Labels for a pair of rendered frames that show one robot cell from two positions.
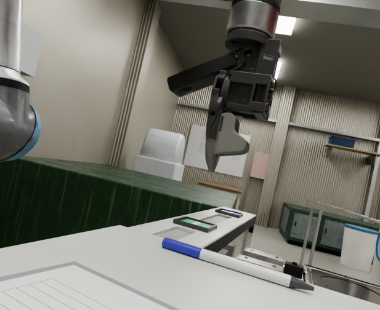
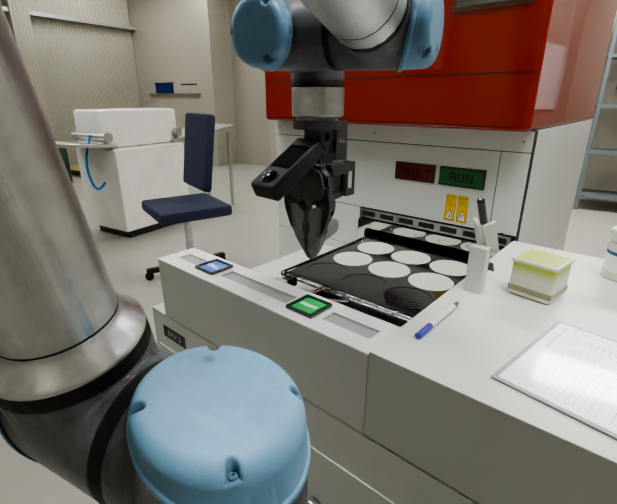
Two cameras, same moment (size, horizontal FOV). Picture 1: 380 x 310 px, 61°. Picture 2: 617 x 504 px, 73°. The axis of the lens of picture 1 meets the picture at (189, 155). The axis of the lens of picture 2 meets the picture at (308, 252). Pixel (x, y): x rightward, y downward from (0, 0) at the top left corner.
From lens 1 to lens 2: 0.65 m
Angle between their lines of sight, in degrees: 70
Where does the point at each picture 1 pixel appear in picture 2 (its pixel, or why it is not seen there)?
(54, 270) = (512, 382)
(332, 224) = not seen: outside the picture
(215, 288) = (479, 334)
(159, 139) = not seen: outside the picture
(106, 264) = (477, 366)
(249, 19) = (339, 109)
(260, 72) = (339, 156)
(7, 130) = not seen: hidden behind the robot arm
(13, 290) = (545, 392)
